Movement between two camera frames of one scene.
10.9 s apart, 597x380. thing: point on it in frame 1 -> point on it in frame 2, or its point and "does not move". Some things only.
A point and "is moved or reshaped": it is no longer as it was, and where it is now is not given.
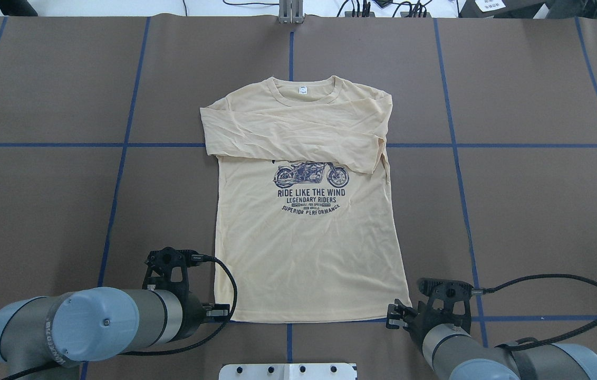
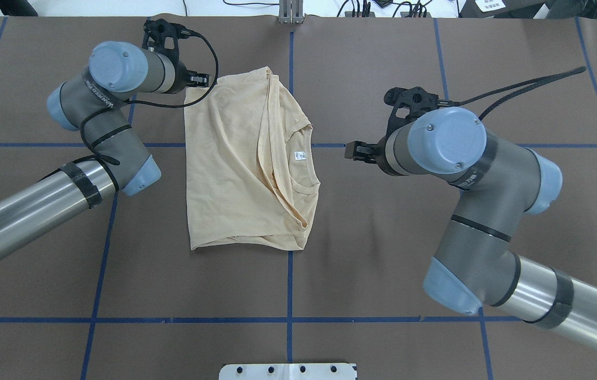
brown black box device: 501,9 does not move
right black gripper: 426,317 -> 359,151
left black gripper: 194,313 -> 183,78
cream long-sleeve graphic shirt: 306,228 is moved or reshaped
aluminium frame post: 290,11 does not move
